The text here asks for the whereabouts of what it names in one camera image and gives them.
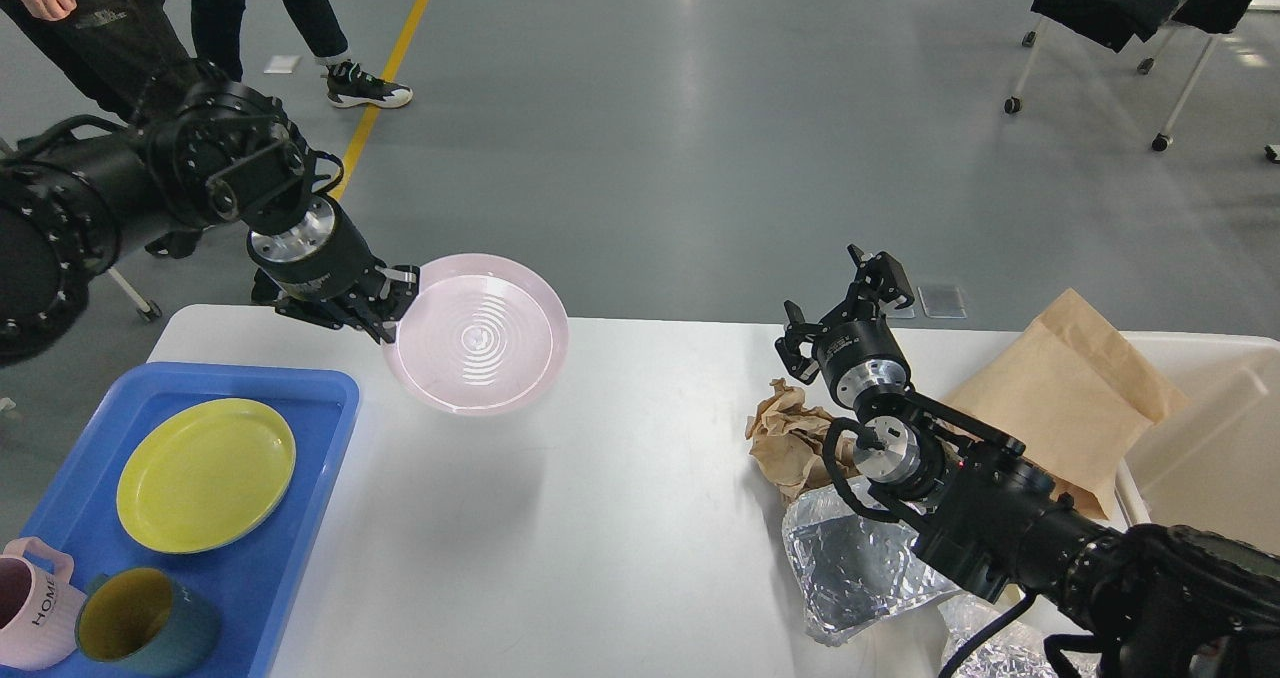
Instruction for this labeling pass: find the pink HOME mug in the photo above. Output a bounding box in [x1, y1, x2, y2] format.
[1, 537, 86, 672]

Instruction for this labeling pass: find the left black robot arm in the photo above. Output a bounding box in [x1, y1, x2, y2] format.
[1, 72, 420, 365]

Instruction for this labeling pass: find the white clothes rack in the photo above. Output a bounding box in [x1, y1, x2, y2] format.
[982, 13, 1277, 173]

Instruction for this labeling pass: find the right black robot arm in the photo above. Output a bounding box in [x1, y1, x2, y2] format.
[774, 246, 1279, 677]

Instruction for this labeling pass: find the crumpled foil piece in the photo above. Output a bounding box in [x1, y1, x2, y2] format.
[940, 594, 1059, 677]

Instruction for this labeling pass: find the aluminium foil container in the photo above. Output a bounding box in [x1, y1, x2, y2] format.
[781, 486, 960, 647]

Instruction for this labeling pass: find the brown paper bag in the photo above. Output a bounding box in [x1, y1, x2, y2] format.
[945, 289, 1189, 519]

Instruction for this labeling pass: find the teal mug yellow inside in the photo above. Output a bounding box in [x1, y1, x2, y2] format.
[74, 567, 221, 677]

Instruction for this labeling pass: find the pink plate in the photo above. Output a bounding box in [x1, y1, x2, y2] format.
[381, 253, 570, 414]

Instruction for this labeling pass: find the white plastic bin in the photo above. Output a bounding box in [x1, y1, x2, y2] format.
[1117, 333, 1279, 554]

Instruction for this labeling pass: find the person in black trousers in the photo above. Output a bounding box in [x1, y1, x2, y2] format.
[3, 0, 202, 125]

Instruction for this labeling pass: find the crumpled brown paper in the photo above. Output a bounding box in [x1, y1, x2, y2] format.
[745, 377, 835, 507]

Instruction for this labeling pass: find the yellow plate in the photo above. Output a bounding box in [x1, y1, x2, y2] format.
[116, 397, 297, 555]

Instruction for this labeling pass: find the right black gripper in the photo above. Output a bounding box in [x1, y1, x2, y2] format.
[774, 244, 916, 409]

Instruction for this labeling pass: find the blue plastic tray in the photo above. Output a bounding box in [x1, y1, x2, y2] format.
[20, 362, 360, 677]

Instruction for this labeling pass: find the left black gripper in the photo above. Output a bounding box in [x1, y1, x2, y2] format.
[248, 196, 420, 345]

